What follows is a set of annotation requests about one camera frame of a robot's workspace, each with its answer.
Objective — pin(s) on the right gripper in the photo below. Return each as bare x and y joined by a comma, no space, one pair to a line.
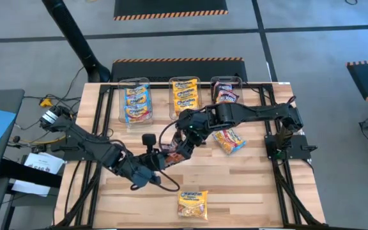
194,137

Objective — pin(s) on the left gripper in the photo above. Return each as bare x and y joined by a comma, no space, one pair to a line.
153,161

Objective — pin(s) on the black fire noodle pack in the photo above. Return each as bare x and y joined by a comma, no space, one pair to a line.
227,97
223,87
174,158

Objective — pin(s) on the yellow chicken ramen pack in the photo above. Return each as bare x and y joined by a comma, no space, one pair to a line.
192,204
186,95
187,107
184,85

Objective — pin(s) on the blue beef ramen pack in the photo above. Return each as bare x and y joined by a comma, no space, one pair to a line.
137,114
228,140
136,90
137,100

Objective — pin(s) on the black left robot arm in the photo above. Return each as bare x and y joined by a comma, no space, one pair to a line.
85,143

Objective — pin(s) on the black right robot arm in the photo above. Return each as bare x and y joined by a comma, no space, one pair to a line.
251,111

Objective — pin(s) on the clear plastic bin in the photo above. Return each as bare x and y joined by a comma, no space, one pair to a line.
121,121
240,83
172,116

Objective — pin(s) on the white paper sheet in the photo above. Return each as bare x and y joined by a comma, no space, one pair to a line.
45,161
30,188

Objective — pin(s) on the yellow plug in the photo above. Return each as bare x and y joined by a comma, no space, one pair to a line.
46,102

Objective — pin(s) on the black tower fan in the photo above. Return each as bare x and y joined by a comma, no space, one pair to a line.
72,35

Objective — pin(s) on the grey desk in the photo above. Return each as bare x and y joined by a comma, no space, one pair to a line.
2,99

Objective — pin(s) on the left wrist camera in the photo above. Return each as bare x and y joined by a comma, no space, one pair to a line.
149,140

